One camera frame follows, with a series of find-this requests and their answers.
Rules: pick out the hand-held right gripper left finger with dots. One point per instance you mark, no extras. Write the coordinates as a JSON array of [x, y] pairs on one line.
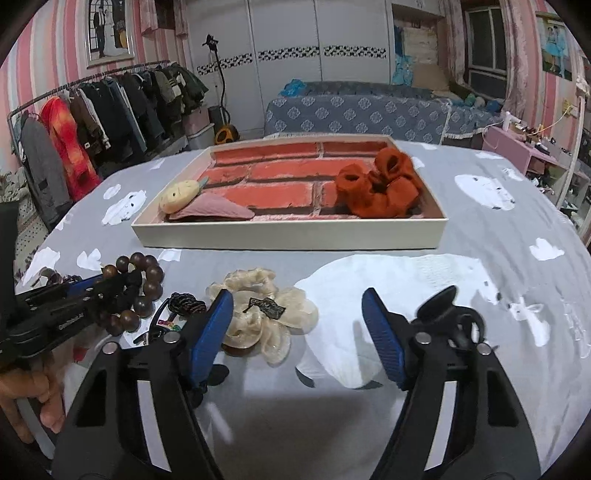
[[211, 334]]

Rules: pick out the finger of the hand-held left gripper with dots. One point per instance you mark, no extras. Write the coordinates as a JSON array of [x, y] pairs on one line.
[[81, 286], [104, 318]]

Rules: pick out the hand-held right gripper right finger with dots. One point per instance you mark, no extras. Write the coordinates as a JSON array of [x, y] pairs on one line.
[[383, 334]]

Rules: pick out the rainbow hair clip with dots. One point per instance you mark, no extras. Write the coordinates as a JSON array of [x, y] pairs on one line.
[[165, 327]]

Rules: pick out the black claw hair clip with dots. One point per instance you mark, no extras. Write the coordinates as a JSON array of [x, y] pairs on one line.
[[441, 302]]

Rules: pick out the cream ruffled scrunchie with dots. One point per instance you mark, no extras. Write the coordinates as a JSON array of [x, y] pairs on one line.
[[295, 314]]

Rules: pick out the beige brick-pattern tray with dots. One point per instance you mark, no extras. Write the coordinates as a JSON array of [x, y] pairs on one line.
[[277, 184]]

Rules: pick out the person's left hand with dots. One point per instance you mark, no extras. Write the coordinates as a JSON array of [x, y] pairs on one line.
[[32, 392]]

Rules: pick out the cream plush hair clip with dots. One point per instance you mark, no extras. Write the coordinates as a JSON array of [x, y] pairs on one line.
[[178, 196]]

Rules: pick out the orange scrunchie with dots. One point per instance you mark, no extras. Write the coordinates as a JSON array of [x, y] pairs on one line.
[[369, 198]]

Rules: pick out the grey polar bear bedsheet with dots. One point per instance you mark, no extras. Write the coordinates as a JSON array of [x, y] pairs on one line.
[[485, 235]]

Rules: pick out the row of hanging clothes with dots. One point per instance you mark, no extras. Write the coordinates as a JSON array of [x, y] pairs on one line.
[[92, 120]]

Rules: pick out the white storage box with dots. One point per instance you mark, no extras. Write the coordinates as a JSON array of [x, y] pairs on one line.
[[203, 137]]

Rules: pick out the metal clothes rack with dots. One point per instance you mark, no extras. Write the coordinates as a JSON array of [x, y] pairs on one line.
[[46, 93]]

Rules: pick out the yellow garment steamer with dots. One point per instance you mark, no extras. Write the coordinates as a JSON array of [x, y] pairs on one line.
[[226, 134]]

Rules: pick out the pink storage box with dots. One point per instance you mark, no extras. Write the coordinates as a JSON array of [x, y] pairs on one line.
[[196, 119]]

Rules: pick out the blue patterned bed cover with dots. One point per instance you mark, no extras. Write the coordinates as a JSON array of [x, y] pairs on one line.
[[360, 115]]

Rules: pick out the pink shelf unit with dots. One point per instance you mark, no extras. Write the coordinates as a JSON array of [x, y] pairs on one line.
[[512, 147]]

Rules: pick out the framed wedding photo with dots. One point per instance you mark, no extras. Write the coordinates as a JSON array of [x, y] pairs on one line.
[[108, 32]]

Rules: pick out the white framed standing mirror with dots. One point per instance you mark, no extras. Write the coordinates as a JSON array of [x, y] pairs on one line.
[[572, 161]]

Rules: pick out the blue hanging garment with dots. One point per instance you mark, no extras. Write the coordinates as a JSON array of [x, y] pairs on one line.
[[404, 60]]

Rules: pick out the small curtained window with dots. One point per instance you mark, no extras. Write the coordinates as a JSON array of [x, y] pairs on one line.
[[161, 16]]

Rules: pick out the pink patterned curtain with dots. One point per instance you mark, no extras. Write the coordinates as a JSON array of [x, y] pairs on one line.
[[524, 69], [455, 37]]

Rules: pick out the dark window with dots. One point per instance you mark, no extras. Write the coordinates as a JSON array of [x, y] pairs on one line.
[[485, 46]]

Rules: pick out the white sliding wardrobe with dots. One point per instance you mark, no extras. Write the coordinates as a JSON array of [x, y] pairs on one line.
[[286, 32]]

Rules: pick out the wall poster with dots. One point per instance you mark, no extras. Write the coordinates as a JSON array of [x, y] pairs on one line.
[[554, 46]]

